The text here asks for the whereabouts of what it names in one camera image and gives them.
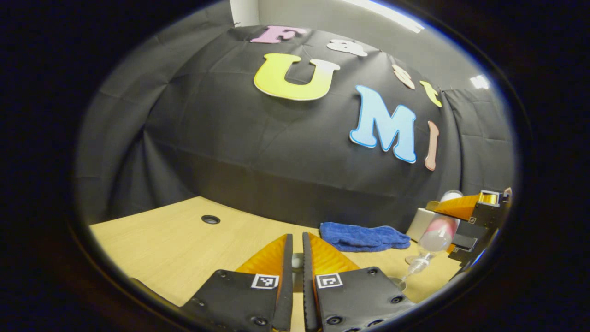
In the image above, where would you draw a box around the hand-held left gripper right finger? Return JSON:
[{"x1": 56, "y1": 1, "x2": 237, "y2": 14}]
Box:
[{"x1": 302, "y1": 232, "x2": 418, "y2": 332}]

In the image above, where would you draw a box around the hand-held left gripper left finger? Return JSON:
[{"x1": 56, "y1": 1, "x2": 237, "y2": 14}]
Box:
[{"x1": 180, "y1": 233, "x2": 294, "y2": 332}]

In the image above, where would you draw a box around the clear plastic water bottle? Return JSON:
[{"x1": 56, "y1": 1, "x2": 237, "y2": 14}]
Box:
[{"x1": 405, "y1": 190, "x2": 464, "y2": 279}]

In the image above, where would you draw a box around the white toaster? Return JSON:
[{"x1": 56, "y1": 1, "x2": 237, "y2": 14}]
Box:
[{"x1": 406, "y1": 207, "x2": 438, "y2": 243}]

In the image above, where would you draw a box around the blue towel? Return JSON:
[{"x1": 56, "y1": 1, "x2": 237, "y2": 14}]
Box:
[{"x1": 319, "y1": 222, "x2": 412, "y2": 253}]

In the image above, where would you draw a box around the black backdrop cloth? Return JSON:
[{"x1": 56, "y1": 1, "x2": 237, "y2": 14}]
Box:
[{"x1": 76, "y1": 23, "x2": 514, "y2": 233}]

